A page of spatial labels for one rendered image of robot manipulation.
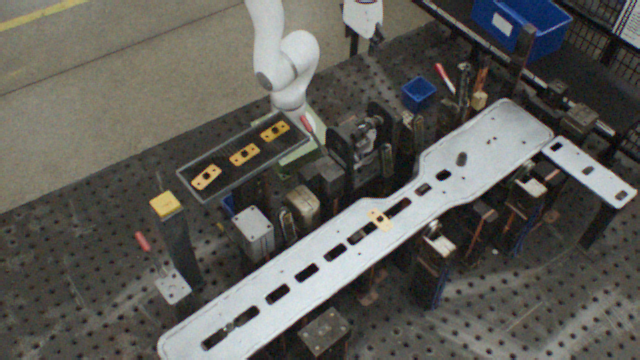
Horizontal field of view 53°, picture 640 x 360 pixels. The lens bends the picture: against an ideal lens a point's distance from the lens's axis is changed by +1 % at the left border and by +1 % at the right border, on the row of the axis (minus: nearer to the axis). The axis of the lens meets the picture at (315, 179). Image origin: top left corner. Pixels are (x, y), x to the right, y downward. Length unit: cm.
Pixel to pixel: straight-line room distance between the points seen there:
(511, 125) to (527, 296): 55
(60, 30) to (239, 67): 113
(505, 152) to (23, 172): 238
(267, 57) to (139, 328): 92
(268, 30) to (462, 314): 106
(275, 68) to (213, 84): 173
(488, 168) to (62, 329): 141
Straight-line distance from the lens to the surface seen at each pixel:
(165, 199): 176
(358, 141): 184
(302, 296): 175
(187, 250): 193
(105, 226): 232
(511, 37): 236
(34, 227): 240
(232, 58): 379
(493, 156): 208
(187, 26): 403
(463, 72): 201
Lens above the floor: 257
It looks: 54 degrees down
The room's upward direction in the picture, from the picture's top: straight up
